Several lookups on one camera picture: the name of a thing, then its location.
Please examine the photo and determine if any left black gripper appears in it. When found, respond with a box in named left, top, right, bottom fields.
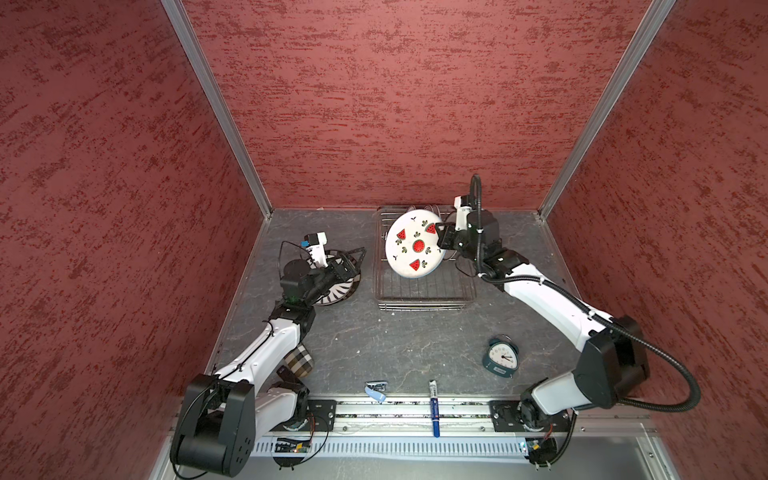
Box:
left=304, top=248, right=367, bottom=305

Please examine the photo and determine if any white watermelon pattern plate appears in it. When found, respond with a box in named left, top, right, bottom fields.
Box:
left=385, top=209, right=445, bottom=279

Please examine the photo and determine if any blue white striped plate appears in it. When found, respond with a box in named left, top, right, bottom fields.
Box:
left=314, top=254, right=358, bottom=305

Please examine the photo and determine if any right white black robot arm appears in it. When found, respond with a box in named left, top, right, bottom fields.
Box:
left=436, top=210, right=650, bottom=431

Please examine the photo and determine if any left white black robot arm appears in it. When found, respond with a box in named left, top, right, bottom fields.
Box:
left=168, top=242, right=366, bottom=479

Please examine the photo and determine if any rearmost brown rim plate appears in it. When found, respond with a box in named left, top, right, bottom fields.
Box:
left=441, top=207, right=457, bottom=223

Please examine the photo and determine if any plaid fabric pouch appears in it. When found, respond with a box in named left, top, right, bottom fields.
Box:
left=284, top=344, right=315, bottom=378

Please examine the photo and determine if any light blue clip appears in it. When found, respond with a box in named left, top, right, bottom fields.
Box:
left=364, top=381, right=388, bottom=404

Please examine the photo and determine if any green alarm clock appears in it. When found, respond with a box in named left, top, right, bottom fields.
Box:
left=482, top=334, right=519, bottom=378

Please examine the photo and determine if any blue marker pen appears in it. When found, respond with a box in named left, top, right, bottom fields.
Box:
left=429, top=379, right=441, bottom=438

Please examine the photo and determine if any left small circuit board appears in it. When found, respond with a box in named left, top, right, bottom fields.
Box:
left=272, top=437, right=313, bottom=470

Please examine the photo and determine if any small circuit board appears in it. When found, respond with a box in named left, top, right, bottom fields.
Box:
left=272, top=437, right=313, bottom=470
left=524, top=438, right=558, bottom=468

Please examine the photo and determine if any right small circuit board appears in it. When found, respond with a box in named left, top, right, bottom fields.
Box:
left=524, top=438, right=558, bottom=468

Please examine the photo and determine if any metal wire dish rack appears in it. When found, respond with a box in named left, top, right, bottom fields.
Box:
left=374, top=205, right=476, bottom=311

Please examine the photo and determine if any aluminium front rail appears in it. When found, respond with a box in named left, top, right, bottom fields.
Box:
left=251, top=395, right=658, bottom=438

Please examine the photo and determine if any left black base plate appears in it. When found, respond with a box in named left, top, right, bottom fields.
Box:
left=275, top=399, right=338, bottom=433

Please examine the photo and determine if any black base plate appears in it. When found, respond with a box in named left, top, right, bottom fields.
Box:
left=275, top=399, right=338, bottom=433
left=488, top=400, right=571, bottom=434

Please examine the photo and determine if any white slotted cable duct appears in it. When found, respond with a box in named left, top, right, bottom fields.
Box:
left=250, top=437, right=528, bottom=463

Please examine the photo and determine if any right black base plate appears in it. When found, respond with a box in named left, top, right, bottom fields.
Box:
left=488, top=400, right=571, bottom=434

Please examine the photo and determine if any black corrugated cable conduit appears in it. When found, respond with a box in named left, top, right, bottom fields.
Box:
left=467, top=173, right=702, bottom=414

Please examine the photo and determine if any right aluminium corner post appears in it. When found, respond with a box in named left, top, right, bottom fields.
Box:
left=538, top=0, right=676, bottom=222

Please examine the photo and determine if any aluminium corner post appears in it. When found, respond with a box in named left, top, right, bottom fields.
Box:
left=161, top=0, right=274, bottom=220
left=538, top=0, right=676, bottom=222

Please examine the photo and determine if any left aluminium corner post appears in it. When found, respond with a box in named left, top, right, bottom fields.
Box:
left=161, top=0, right=274, bottom=220

